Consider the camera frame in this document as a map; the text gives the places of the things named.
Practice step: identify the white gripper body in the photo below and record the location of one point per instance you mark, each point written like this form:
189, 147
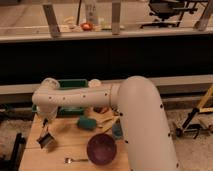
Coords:
47, 113

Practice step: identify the black handled brush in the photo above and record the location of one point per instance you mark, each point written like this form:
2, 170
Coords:
45, 138

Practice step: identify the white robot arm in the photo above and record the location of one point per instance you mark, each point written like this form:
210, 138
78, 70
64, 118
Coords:
143, 120

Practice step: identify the green plastic tray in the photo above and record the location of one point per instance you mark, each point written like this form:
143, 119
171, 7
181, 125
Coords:
71, 83

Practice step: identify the green sponge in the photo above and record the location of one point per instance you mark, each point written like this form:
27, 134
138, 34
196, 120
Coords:
86, 123

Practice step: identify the silver fork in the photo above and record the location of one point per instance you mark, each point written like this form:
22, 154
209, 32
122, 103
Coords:
71, 160

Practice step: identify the white cylindrical cup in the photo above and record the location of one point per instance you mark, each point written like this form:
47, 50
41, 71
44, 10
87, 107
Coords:
94, 83

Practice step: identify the wooden spatula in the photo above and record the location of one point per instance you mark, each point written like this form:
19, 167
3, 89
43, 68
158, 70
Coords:
107, 123

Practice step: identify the orange carrot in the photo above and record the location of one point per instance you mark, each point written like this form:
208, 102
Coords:
104, 110

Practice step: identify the purple bowl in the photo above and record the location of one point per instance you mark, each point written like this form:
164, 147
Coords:
101, 149

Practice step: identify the blue round object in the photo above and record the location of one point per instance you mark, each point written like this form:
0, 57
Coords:
117, 131

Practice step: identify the red fruit on far shelf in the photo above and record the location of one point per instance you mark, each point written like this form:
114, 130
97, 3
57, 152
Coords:
86, 26

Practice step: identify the black stand right of table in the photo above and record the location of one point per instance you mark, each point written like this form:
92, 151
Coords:
187, 127

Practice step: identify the black office chair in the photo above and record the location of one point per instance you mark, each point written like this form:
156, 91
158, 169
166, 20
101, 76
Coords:
164, 9

